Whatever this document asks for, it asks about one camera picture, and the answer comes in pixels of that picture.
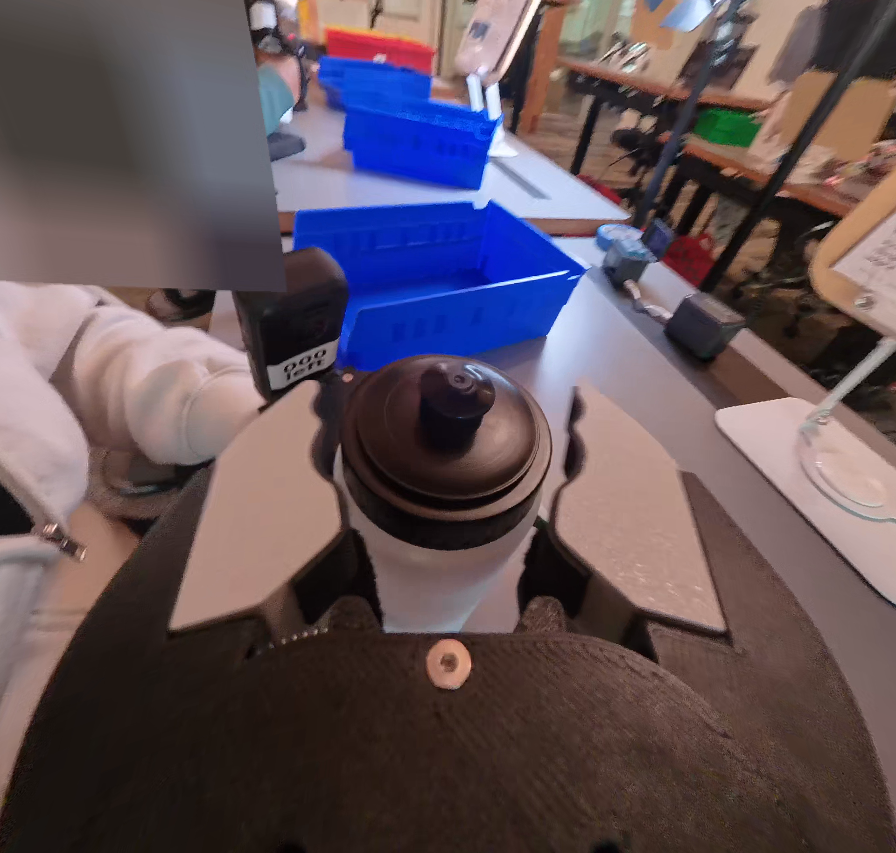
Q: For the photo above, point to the cardboard box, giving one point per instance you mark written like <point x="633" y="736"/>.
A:
<point x="854" y="111"/>

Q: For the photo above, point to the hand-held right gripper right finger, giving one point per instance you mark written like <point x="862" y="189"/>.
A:
<point x="630" y="524"/>

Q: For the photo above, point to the black tripod pole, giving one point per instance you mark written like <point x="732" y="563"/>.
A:
<point x="785" y="167"/>

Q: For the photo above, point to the white plastic bottle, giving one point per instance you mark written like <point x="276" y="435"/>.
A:
<point x="434" y="587"/>

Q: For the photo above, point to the black bottle lid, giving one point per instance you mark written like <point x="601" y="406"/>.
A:
<point x="448" y="461"/>

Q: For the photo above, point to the person's dark shoe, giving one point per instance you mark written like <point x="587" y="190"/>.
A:
<point x="178" y="305"/>

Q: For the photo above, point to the wooden office desk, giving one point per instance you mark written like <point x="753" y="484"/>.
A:
<point x="630" y="79"/>
<point x="770" y="174"/>

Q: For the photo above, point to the dark grey case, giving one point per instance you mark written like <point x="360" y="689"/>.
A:
<point x="703" y="328"/>

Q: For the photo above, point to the grey charger case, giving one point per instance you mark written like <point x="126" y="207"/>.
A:
<point x="626" y="261"/>

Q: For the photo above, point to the blue plastic bin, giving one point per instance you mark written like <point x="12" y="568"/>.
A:
<point x="420" y="146"/>
<point x="371" y="79"/>
<point x="420" y="237"/>

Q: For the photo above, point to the green plastic bin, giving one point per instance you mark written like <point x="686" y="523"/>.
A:
<point x="724" y="128"/>

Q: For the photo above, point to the printed instruction sheet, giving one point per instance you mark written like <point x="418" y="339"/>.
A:
<point x="875" y="258"/>

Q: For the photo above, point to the blue tape roll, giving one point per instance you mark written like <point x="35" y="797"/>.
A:
<point x="603" y="237"/>

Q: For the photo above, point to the person's left forearm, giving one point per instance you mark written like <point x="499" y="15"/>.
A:
<point x="161" y="377"/>

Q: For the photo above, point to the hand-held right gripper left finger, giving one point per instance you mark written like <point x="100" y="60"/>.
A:
<point x="259" y="517"/>

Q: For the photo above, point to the red plastic bin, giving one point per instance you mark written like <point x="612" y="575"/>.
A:
<point x="378" y="44"/>

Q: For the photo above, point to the black light stand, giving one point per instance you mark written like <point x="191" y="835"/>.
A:
<point x="689" y="100"/>

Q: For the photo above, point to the red bag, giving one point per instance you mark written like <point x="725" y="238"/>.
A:
<point x="693" y="258"/>

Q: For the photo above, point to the white document stand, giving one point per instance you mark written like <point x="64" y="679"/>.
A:
<point x="474" y="93"/>
<point x="756" y="433"/>

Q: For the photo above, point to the wooden instruction board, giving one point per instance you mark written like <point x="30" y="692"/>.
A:
<point x="504" y="20"/>
<point x="833" y="251"/>

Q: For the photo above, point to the person's white jacket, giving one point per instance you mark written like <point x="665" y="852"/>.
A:
<point x="35" y="412"/>

